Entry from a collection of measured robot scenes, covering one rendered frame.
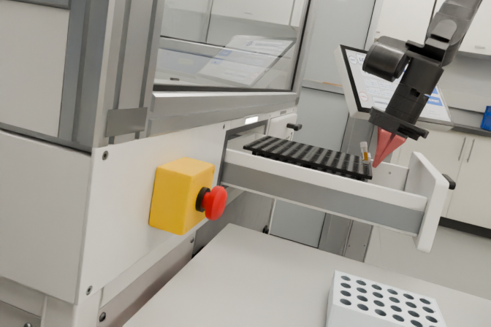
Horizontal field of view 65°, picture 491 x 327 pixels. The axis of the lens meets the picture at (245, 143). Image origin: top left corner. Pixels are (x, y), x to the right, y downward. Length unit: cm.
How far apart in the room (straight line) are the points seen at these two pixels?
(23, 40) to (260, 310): 37
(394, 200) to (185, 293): 33
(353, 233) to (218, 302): 135
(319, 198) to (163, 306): 29
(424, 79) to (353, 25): 167
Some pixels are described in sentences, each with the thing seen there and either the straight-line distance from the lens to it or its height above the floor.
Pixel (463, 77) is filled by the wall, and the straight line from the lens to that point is 442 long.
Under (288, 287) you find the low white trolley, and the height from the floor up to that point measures 76.
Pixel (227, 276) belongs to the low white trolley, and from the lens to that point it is 54.
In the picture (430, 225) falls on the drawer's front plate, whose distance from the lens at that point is 63.
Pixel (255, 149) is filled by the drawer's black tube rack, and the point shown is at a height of 90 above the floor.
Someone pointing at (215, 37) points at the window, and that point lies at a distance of 56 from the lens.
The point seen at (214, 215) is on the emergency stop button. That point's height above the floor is 87.
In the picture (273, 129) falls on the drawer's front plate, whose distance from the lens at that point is 93.
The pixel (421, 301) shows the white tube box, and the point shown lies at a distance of 56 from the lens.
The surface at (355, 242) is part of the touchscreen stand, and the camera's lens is 183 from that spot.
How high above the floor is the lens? 103
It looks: 10 degrees down
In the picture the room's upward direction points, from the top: 11 degrees clockwise
